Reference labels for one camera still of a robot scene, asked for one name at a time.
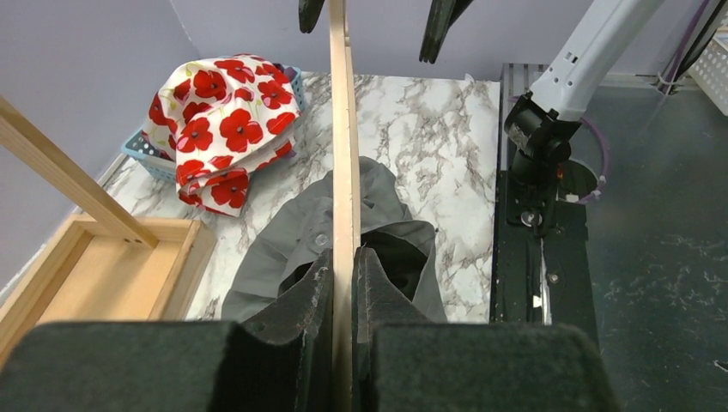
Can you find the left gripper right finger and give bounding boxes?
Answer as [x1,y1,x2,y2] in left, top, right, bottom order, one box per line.
[352,247,620,411]

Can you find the wooden hanger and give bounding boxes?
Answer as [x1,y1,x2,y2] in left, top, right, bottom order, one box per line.
[328,1,361,411]

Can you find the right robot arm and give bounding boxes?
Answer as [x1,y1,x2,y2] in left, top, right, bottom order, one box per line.
[503,0,662,236]

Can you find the red poppy print cloth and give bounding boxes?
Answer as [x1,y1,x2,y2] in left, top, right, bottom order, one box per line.
[141,53,302,217]

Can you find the wooden clothes rack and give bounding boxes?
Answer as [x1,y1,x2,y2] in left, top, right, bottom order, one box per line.
[1,100,216,360]

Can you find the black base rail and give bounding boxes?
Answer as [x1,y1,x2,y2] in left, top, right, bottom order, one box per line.
[488,62,601,348]

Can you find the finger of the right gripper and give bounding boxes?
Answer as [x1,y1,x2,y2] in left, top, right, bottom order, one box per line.
[298,0,325,33]
[419,0,472,64]

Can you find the blue plastic basket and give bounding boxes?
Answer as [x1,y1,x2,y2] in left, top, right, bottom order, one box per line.
[121,65,306,183]

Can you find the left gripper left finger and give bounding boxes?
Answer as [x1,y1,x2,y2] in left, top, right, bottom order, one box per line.
[1,251,333,411]

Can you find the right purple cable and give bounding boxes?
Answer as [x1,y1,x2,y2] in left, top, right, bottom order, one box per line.
[568,0,712,207]

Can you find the grey skirt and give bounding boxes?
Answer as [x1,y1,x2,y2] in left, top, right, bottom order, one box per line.
[221,157,446,322]

